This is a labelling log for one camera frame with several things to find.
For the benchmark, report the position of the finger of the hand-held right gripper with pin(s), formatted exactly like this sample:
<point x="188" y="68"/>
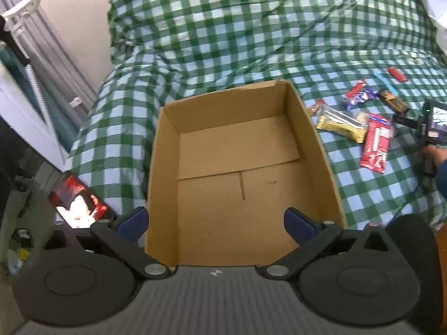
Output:
<point x="405" y="121"/>

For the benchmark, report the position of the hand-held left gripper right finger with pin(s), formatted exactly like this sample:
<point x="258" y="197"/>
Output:
<point x="297" y="220"/>

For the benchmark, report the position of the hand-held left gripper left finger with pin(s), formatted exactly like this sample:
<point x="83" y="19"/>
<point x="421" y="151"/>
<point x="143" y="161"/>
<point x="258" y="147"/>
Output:
<point x="132" y="221"/>

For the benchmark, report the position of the dark brown chocolate bar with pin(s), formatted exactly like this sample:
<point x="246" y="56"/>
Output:
<point x="393" y="102"/>

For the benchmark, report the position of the large red snack packet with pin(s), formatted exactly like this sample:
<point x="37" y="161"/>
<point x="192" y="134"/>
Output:
<point x="375" y="146"/>

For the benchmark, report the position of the light blue stick packet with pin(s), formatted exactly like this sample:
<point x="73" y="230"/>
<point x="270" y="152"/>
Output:
<point x="384" y="81"/>

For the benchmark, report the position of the red snack bar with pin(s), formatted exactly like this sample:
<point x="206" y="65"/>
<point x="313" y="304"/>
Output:
<point x="356" y="89"/>

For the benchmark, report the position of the yellow snack packet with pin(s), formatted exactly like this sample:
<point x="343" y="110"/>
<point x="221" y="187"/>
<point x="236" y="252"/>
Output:
<point x="344" y="131"/>

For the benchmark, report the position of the cardboard box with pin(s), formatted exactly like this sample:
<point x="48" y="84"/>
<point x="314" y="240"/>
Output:
<point x="227" y="199"/>

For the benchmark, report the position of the person's right hand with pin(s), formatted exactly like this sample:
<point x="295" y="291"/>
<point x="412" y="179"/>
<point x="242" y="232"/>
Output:
<point x="436" y="153"/>

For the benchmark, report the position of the small red snack packet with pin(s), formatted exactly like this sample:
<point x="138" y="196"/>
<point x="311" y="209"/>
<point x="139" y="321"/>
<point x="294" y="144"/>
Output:
<point x="397" y="75"/>

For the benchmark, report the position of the black smartphone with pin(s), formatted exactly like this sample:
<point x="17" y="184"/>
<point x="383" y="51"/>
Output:
<point x="75" y="192"/>

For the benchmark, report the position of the small orange candy packet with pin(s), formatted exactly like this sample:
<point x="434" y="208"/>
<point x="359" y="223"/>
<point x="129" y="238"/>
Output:
<point x="316" y="108"/>

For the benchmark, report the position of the white curtain clip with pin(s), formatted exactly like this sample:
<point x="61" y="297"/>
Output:
<point x="75" y="102"/>

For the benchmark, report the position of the green checked blanket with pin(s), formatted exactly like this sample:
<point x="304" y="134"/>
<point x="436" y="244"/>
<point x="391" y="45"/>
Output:
<point x="244" y="24"/>

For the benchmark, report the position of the grey striped curtain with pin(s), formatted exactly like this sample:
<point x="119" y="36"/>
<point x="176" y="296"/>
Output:
<point x="52" y="42"/>

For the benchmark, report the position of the teal curtain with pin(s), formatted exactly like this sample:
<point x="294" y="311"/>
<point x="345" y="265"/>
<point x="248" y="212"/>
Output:
<point x="10" y="59"/>

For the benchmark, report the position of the white plastic hanger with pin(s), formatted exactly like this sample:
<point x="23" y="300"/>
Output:
<point x="24" y="7"/>

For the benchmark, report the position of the white door frame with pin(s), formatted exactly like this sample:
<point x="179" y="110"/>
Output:
<point x="21" y="111"/>

